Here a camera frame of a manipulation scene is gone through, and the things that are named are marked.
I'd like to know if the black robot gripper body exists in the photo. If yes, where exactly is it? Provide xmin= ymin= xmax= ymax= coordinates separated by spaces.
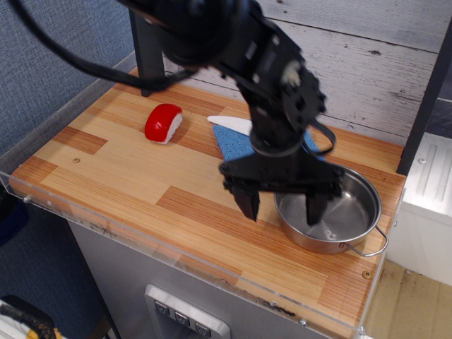
xmin=220 ymin=139 xmax=344 ymax=198

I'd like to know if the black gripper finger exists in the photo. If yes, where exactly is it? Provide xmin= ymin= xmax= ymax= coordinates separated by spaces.
xmin=230 ymin=186 xmax=260 ymax=221
xmin=305 ymin=194 xmax=328 ymax=226

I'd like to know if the stainless steel pot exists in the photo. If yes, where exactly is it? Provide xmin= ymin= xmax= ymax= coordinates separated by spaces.
xmin=274 ymin=167 xmax=388 ymax=258

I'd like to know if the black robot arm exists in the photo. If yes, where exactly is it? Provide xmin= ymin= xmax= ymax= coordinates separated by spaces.
xmin=126 ymin=1 xmax=343 ymax=225

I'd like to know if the blue folded cloth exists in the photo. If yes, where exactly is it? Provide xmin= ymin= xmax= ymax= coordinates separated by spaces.
xmin=212 ymin=125 xmax=327 ymax=167

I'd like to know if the white yellow toy knife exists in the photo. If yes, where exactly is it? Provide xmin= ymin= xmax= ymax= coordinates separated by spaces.
xmin=207 ymin=116 xmax=252 ymax=136

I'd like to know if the white aluminium side cabinet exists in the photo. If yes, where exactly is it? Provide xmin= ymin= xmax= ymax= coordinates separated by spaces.
xmin=386 ymin=133 xmax=451 ymax=285

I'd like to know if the red and white toy sushi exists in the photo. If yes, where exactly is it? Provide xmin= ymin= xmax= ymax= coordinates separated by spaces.
xmin=144 ymin=103 xmax=183 ymax=145

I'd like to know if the clear acrylic table guard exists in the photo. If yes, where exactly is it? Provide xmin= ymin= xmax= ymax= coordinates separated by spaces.
xmin=0 ymin=52 xmax=407 ymax=339

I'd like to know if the silver dispenser button panel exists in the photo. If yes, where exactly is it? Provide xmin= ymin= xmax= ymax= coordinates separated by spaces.
xmin=144 ymin=284 xmax=231 ymax=338

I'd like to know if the grey toy fridge cabinet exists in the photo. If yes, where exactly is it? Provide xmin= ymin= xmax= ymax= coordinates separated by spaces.
xmin=69 ymin=222 xmax=324 ymax=338

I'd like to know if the yellow object bottom left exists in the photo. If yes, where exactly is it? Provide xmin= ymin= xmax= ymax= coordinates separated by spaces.
xmin=25 ymin=327 xmax=64 ymax=339

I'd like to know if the dark grey right post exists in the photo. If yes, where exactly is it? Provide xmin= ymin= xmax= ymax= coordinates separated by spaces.
xmin=396 ymin=22 xmax=451 ymax=176

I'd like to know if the dark grey post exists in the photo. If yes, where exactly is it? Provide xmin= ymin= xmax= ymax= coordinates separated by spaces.
xmin=396 ymin=22 xmax=451 ymax=176
xmin=129 ymin=10 xmax=165 ymax=82

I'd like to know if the dark grey left post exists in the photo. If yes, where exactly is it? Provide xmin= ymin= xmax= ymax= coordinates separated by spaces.
xmin=129 ymin=10 xmax=165 ymax=82

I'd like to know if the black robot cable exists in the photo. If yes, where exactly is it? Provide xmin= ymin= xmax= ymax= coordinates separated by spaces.
xmin=6 ymin=0 xmax=195 ymax=93

